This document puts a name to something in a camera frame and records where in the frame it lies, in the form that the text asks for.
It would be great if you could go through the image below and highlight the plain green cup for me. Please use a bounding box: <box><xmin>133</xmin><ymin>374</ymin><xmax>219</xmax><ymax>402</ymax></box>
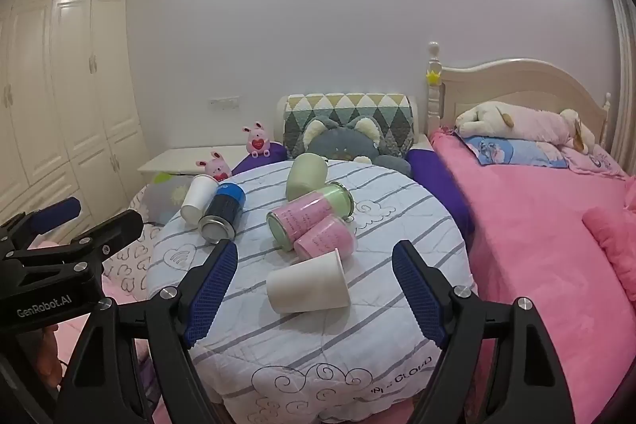
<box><xmin>285</xmin><ymin>153</ymin><xmax>329</xmax><ymax>202</ymax></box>

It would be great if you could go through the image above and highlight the cream wardrobe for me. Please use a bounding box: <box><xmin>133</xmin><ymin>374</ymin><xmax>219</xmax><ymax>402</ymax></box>
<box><xmin>0</xmin><ymin>0</ymin><xmax>150</xmax><ymax>231</ymax></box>

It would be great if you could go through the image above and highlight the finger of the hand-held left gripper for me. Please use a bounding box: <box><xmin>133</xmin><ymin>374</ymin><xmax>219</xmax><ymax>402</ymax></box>
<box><xmin>0</xmin><ymin>197</ymin><xmax>81</xmax><ymax>248</ymax></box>
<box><xmin>10</xmin><ymin>209</ymin><xmax>145</xmax><ymax>267</ymax></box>

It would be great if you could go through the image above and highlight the black and blue metal cup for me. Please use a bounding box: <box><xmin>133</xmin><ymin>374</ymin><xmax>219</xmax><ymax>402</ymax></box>
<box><xmin>198</xmin><ymin>182</ymin><xmax>246</xmax><ymax>242</ymax></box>

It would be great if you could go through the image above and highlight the white nightstand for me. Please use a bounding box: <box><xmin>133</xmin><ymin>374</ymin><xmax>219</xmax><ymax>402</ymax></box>
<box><xmin>136</xmin><ymin>145</ymin><xmax>254</xmax><ymax>179</ymax></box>

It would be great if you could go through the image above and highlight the pink printed pillow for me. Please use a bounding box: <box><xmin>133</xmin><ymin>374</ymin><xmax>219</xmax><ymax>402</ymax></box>
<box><xmin>561</xmin><ymin>145</ymin><xmax>628</xmax><ymax>179</ymax></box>

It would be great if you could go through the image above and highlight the cream wooden headboard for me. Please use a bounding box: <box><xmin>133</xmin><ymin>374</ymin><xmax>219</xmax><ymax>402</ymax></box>
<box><xmin>427</xmin><ymin>41</ymin><xmax>613</xmax><ymax>157</ymax></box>

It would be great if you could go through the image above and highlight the white plush dog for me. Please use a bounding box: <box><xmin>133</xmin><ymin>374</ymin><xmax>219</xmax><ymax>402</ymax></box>
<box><xmin>454</xmin><ymin>102</ymin><xmax>518</xmax><ymax>139</ymax></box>

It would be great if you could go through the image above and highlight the white paper cup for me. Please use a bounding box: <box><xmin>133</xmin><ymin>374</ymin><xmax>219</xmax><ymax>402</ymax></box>
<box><xmin>180</xmin><ymin>174</ymin><xmax>219</xmax><ymax>223</ymax></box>
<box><xmin>266</xmin><ymin>248</ymin><xmax>351</xmax><ymax>314</ymax></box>

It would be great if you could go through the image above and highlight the grey cat pillow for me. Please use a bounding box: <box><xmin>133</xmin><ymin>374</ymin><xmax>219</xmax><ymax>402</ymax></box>
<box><xmin>291</xmin><ymin>116</ymin><xmax>413</xmax><ymax>179</ymax></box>

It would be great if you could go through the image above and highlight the striped white quilt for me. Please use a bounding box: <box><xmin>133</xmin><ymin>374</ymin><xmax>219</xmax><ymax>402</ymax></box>
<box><xmin>146</xmin><ymin>158</ymin><xmax>478</xmax><ymax>424</ymax></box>

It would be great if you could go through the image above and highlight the grey and green cushion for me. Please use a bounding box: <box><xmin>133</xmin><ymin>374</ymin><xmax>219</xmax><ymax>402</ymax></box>
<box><xmin>140</xmin><ymin>173</ymin><xmax>200</xmax><ymax>226</ymax></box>

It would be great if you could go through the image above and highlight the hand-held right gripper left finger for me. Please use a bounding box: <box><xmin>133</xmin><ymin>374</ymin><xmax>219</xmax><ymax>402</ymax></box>
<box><xmin>57</xmin><ymin>239</ymin><xmax>238</xmax><ymax>424</ymax></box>

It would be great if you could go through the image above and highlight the pink plush dog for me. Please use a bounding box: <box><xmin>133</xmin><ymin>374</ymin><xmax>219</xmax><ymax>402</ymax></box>
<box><xmin>497</xmin><ymin>108</ymin><xmax>596</xmax><ymax>154</ymax></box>

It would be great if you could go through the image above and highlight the pink bed sheet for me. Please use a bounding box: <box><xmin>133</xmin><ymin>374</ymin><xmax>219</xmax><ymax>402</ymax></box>
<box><xmin>430</xmin><ymin>131</ymin><xmax>636</xmax><ymax>424</ymax></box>

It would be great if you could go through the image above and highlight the triangle patterned quilted cushion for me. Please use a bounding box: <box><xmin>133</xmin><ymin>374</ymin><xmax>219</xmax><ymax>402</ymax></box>
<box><xmin>283</xmin><ymin>93</ymin><xmax>415</xmax><ymax>157</ymax></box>

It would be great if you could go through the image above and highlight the green cup with pink label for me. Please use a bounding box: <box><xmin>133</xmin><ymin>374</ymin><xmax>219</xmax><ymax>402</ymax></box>
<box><xmin>266</xmin><ymin>182</ymin><xmax>355</xmax><ymax>252</ymax></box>

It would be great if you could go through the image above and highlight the pink bunny plush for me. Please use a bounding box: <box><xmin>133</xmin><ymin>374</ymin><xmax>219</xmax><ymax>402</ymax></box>
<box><xmin>242</xmin><ymin>122</ymin><xmax>271</xmax><ymax>157</ymax></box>
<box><xmin>196</xmin><ymin>151</ymin><xmax>232</xmax><ymax>182</ymax></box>

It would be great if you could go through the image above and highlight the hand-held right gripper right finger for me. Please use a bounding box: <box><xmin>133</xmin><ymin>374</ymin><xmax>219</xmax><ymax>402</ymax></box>
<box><xmin>392</xmin><ymin>240</ymin><xmax>577</xmax><ymax>424</ymax></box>

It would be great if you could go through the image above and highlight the blue printed pillow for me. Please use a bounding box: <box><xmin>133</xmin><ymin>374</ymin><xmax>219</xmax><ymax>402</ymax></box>
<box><xmin>460</xmin><ymin>135</ymin><xmax>570</xmax><ymax>169</ymax></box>

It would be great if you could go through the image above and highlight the heart print blanket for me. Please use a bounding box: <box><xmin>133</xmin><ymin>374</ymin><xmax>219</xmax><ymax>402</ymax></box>
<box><xmin>102</xmin><ymin>225</ymin><xmax>162</xmax><ymax>300</ymax></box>

